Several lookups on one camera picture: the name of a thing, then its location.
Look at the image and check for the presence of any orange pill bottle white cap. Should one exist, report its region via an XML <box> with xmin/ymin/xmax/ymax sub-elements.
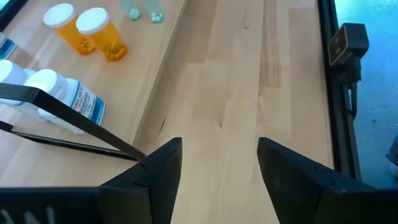
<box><xmin>75</xmin><ymin>7</ymin><xmax>129</xmax><ymax>62</ymax></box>
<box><xmin>42</xmin><ymin>2</ymin><xmax>96</xmax><ymax>57</ymax></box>

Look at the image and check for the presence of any green pill bottle white cap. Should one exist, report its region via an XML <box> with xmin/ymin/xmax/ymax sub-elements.
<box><xmin>119</xmin><ymin>0</ymin><xmax>142</xmax><ymax>22</ymax></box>
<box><xmin>141</xmin><ymin>0</ymin><xmax>165</xmax><ymax>24</ymax></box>

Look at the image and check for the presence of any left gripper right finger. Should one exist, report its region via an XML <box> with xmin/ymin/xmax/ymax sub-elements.
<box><xmin>257</xmin><ymin>136</ymin><xmax>379</xmax><ymax>224</ymax></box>

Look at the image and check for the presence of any black aluminium table frame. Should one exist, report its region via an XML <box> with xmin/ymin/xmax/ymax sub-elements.
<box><xmin>0</xmin><ymin>0</ymin><xmax>364</xmax><ymax>182</ymax></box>

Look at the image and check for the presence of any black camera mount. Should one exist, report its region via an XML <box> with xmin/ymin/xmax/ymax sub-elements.
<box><xmin>332</xmin><ymin>57</ymin><xmax>363</xmax><ymax>121</ymax></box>

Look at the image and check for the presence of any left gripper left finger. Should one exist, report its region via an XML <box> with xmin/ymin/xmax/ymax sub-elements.
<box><xmin>99</xmin><ymin>137</ymin><xmax>183</xmax><ymax>224</ymax></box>

